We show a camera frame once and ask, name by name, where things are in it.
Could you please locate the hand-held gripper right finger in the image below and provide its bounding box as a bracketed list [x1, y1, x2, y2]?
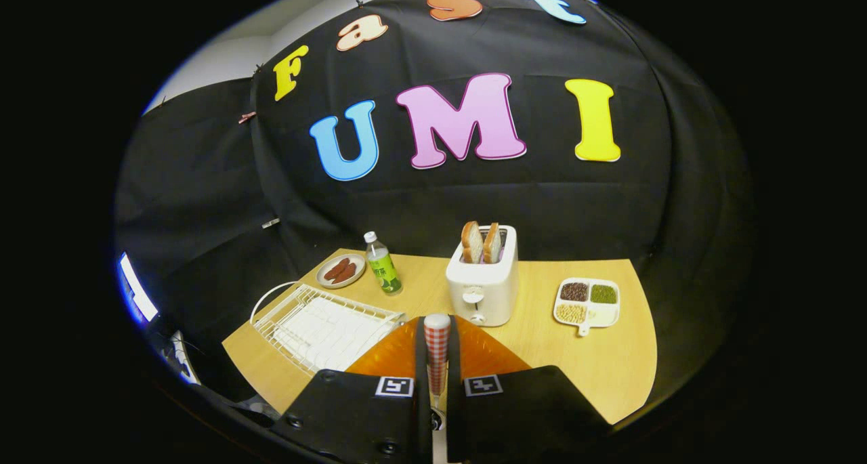
[444, 315, 612, 464]

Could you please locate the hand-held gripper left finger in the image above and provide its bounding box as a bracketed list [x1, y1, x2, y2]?
[280, 315, 435, 464]

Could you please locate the white wire dish rack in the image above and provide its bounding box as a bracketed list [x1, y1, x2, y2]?
[251, 281, 406, 377]

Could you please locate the red checked handle spoon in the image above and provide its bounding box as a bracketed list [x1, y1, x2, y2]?
[423, 313, 452, 464]

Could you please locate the white toaster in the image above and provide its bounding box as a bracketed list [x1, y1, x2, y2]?
[445, 224, 520, 328]

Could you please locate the white divided tray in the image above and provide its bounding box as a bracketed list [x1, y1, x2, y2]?
[553, 277, 621, 337]

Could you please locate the small beige saucer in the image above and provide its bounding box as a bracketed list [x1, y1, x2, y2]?
[316, 253, 367, 290]

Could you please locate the green label water bottle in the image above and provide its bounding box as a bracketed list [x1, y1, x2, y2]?
[363, 231, 403, 296]

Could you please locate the black backdrop cloth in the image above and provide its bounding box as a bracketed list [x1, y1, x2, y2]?
[114, 0, 753, 410]

